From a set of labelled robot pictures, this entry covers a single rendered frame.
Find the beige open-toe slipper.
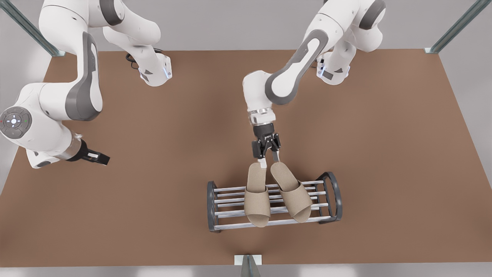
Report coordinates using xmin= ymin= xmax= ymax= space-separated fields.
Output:
xmin=244 ymin=162 xmax=271 ymax=228
xmin=270 ymin=161 xmax=313 ymax=223

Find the black cable loop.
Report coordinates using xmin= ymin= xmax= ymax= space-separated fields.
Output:
xmin=126 ymin=48 xmax=164 ymax=72

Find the silver frame post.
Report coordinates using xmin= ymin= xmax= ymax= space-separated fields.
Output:
xmin=234 ymin=254 xmax=263 ymax=277
xmin=0 ymin=0 xmax=66 ymax=57
xmin=424 ymin=0 xmax=492 ymax=54

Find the grey metal shoe rack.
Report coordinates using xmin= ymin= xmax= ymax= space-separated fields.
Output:
xmin=207 ymin=171 xmax=343 ymax=233

